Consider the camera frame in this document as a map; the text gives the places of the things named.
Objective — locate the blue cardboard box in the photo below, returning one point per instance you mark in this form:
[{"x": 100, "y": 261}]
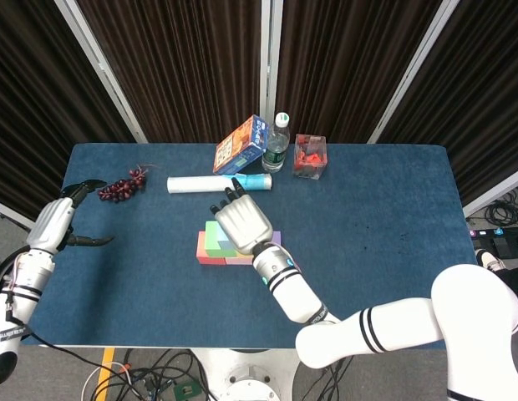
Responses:
[{"x": 238, "y": 150}]

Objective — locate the purple foam cube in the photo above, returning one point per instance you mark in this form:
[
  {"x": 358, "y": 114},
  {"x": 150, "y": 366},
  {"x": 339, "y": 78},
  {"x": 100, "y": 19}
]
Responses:
[{"x": 277, "y": 238}]

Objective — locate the dark brown pleated screen panel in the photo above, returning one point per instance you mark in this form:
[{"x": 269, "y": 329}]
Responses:
[
  {"x": 179, "y": 62},
  {"x": 346, "y": 62},
  {"x": 484, "y": 83},
  {"x": 33, "y": 104}
]

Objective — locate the pink foam cube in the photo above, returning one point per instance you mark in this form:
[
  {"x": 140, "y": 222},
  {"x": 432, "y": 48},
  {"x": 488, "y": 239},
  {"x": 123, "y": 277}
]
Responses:
[{"x": 240, "y": 260}]

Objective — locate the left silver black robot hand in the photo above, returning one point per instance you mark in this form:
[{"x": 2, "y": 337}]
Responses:
[{"x": 50, "y": 225}]

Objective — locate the green foam cube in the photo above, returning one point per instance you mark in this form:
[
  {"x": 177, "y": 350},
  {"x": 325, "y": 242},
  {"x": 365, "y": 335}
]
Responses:
[{"x": 212, "y": 240}]

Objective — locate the white sneaker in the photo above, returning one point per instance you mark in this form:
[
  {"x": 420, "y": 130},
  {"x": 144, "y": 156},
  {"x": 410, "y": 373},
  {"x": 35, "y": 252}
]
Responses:
[{"x": 491, "y": 259}]

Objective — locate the white screen bottom rail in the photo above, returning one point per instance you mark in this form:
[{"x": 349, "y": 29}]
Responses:
[
  {"x": 16, "y": 217},
  {"x": 493, "y": 192}
]

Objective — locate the blue fabric table cover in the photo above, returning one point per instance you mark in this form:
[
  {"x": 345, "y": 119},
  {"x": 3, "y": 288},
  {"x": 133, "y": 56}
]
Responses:
[{"x": 158, "y": 301}]

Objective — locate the white screen post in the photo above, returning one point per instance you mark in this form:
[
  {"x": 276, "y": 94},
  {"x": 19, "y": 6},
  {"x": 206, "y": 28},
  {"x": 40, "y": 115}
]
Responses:
[
  {"x": 270, "y": 50},
  {"x": 409, "y": 71},
  {"x": 101, "y": 71}
]

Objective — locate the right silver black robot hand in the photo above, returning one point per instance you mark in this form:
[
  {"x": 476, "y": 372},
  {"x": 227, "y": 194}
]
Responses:
[{"x": 242, "y": 223}]

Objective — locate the white plastic bag roll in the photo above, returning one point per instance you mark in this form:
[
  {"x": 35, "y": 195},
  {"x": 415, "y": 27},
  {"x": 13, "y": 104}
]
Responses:
[{"x": 192, "y": 184}]

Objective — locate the white round pedestal base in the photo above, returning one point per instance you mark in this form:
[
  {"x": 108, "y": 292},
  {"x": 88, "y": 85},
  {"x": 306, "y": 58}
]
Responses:
[{"x": 250, "y": 376}]

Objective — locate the red foam cube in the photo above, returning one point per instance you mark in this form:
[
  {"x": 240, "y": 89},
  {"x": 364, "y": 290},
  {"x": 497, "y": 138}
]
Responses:
[{"x": 202, "y": 257}]

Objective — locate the dark red grape bunch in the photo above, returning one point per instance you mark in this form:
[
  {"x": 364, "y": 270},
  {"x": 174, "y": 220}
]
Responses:
[{"x": 121, "y": 190}]

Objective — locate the black trouser leg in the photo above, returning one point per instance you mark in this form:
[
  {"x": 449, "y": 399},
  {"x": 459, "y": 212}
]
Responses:
[{"x": 516, "y": 284}]

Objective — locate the clear plastic water bottle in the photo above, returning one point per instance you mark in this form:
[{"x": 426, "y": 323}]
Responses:
[{"x": 275, "y": 146}]

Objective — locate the clear box with red pieces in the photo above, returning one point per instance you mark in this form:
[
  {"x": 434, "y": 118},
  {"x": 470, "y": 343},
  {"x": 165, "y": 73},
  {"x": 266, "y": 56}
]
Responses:
[{"x": 309, "y": 158}]

